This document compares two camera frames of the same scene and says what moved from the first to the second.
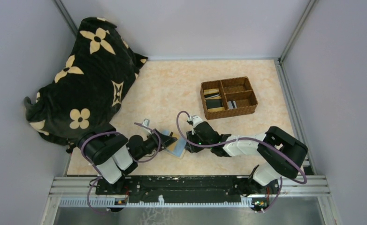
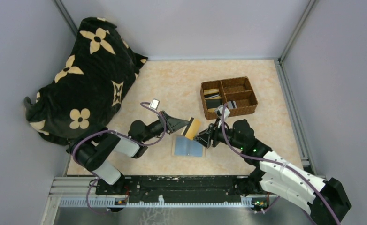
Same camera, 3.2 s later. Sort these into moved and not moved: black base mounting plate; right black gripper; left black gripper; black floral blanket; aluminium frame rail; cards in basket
Moved: left black gripper; right black gripper
Not moved: black floral blanket; cards in basket; black base mounting plate; aluminium frame rail
